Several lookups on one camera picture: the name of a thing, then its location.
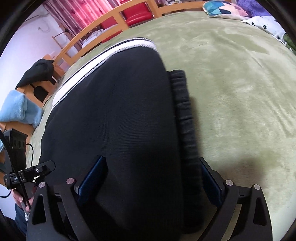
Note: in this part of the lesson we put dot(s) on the wooden nightstand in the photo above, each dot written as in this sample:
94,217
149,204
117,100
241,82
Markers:
38,92

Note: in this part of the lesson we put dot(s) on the black garment on nightstand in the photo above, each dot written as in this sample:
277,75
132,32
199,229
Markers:
42,70

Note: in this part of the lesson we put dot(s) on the red chair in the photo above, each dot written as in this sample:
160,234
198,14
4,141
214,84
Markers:
106,25
137,14

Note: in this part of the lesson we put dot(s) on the white black-dotted pillow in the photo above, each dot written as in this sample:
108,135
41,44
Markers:
268,24

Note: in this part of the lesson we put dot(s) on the pink red curtain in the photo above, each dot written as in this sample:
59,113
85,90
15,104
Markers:
74,16

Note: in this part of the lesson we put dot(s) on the colourful geometric pillow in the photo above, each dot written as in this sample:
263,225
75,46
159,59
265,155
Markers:
225,10

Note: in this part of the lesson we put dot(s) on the black pants white side stripe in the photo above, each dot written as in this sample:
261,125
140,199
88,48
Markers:
124,105

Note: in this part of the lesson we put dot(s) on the light blue folded towel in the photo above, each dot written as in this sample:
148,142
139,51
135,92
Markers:
17,107

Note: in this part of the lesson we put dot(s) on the red chair left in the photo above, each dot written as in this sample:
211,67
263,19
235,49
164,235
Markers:
106,25

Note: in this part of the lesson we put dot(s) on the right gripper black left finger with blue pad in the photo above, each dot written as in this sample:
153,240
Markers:
56,214

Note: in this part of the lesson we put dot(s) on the purple plush toy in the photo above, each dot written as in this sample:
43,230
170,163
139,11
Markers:
253,8

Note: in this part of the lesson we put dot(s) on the red chair right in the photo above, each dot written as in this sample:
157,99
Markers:
137,14

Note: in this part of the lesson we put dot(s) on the dark green item on pillow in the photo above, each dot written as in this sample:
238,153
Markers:
289,43

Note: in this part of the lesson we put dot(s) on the person's left hand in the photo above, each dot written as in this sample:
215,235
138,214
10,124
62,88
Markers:
26,206

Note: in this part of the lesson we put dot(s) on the green plush bed blanket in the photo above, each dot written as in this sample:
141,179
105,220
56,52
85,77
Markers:
241,85

